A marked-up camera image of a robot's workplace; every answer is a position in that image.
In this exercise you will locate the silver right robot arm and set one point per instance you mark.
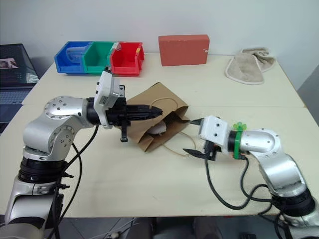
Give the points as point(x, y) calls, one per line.
point(274, 159)

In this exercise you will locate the red brick block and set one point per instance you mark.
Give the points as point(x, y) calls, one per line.
point(183, 49)

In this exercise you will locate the dark laptop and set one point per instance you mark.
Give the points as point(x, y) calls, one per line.
point(12, 82)

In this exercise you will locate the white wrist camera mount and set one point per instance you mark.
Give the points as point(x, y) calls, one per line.
point(106, 95)
point(214, 130)

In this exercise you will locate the brown paper bag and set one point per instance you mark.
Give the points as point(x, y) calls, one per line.
point(159, 104)

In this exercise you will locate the green plastic bin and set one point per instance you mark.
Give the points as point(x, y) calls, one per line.
point(96, 58)

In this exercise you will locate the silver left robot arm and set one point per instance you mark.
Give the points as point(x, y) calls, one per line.
point(47, 132)

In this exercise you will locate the small clear plastic piece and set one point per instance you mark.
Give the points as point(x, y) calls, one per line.
point(116, 47)

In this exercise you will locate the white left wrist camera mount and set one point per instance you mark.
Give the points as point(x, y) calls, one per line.
point(106, 95)

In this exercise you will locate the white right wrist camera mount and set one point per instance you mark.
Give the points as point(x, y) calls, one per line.
point(214, 130)

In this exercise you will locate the clear plastic cup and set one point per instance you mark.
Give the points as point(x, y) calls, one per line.
point(74, 53)

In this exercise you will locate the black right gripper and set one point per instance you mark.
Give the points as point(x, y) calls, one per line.
point(210, 150)

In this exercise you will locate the beige towel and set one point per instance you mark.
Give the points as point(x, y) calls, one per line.
point(246, 67)

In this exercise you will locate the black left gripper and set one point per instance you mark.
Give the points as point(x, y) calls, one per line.
point(119, 115)

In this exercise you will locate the red plastic bin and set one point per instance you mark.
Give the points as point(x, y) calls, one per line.
point(125, 61)

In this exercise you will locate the green wrist clamp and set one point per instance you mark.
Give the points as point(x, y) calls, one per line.
point(238, 142)

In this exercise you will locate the white plush toy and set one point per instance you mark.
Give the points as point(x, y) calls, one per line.
point(158, 129)

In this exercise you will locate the blue plastic bin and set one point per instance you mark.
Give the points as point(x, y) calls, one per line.
point(68, 62)

